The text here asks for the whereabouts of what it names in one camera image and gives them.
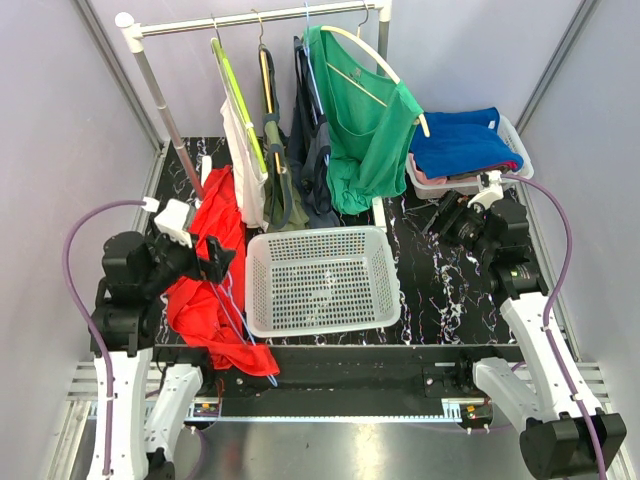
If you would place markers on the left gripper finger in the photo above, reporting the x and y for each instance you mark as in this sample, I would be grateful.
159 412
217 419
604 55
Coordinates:
213 274
219 257

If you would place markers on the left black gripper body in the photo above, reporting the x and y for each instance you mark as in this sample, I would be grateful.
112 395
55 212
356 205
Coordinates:
172 261

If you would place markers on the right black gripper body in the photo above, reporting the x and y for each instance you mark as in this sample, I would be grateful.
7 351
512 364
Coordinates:
464 225

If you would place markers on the light blue wire hanger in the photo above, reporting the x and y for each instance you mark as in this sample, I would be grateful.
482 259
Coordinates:
235 310

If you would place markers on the white tank top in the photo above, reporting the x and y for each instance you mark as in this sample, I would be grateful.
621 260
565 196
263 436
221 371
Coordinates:
249 180

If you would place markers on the lime green hanger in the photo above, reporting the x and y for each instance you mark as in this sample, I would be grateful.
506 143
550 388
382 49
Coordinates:
234 92

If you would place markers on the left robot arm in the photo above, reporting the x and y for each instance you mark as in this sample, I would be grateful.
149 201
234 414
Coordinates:
136 274

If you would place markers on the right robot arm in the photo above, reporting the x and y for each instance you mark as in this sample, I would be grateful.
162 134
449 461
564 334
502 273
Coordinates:
563 429

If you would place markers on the olive green tank top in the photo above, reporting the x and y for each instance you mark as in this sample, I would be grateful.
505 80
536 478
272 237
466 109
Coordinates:
283 208

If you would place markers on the cream curved wooden hanger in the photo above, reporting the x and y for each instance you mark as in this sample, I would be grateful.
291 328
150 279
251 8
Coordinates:
380 61

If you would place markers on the dark navy tank top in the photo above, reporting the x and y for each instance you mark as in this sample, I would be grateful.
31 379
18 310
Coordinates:
309 148

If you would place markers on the small white laundry basket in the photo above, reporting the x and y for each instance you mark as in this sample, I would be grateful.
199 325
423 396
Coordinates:
471 185

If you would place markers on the folded blue clothes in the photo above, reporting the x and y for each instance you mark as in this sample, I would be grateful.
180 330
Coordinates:
462 143

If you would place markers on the large white perforated basket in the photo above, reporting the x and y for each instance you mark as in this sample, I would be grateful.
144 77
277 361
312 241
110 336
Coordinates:
320 281

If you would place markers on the green t-shirt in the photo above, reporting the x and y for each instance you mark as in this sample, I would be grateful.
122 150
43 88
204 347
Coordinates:
371 122

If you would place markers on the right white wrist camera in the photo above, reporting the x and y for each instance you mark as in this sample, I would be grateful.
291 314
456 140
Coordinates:
490 191

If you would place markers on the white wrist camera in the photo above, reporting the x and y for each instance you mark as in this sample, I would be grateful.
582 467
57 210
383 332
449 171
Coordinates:
490 191
174 220

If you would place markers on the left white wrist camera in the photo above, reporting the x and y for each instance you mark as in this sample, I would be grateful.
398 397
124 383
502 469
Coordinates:
174 220

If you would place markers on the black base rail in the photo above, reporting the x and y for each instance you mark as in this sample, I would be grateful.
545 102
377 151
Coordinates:
340 383

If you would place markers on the blue wire hanger on rack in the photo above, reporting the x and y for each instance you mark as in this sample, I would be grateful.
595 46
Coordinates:
308 56

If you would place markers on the white clothes rack frame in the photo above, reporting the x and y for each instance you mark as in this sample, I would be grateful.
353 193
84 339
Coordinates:
134 33

